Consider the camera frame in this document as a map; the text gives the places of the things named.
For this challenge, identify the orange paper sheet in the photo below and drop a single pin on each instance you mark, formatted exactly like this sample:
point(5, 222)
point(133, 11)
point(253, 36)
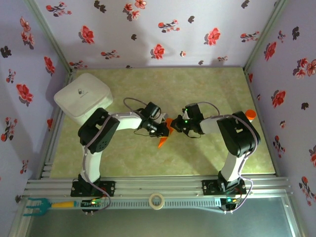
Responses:
point(163, 143)

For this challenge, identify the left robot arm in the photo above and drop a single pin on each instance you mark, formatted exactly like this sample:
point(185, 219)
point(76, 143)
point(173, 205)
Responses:
point(92, 163)

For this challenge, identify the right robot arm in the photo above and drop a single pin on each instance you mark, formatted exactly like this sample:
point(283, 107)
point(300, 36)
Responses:
point(234, 168)

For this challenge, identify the grey metal sheet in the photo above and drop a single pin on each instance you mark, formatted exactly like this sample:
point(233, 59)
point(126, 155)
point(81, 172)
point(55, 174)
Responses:
point(160, 224)

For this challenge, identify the small bottle with orange cap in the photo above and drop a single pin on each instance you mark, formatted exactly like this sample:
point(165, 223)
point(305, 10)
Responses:
point(251, 114)

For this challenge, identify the white tape roll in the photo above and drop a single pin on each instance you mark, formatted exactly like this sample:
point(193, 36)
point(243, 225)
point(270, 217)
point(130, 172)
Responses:
point(151, 202)

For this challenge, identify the white plastic lidded box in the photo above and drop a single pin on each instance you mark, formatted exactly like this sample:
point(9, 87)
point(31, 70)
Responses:
point(81, 91)

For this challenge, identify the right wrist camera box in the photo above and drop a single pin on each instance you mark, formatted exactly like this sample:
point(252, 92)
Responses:
point(185, 114)

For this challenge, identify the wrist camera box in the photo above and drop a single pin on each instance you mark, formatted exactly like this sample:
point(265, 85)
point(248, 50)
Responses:
point(185, 114)
point(162, 118)

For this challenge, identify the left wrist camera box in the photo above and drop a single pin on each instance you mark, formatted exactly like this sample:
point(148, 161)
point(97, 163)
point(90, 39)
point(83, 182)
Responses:
point(162, 118)

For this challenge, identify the aluminium mounting rail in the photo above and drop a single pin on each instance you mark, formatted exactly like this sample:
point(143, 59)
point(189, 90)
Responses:
point(160, 185)

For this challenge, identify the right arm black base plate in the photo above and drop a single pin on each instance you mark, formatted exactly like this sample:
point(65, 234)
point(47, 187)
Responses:
point(209, 187)

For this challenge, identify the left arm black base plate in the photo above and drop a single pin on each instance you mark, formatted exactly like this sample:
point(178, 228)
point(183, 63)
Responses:
point(108, 187)

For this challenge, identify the aluminium corner post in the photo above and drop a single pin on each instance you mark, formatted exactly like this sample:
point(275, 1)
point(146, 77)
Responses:
point(264, 37)
point(50, 37)

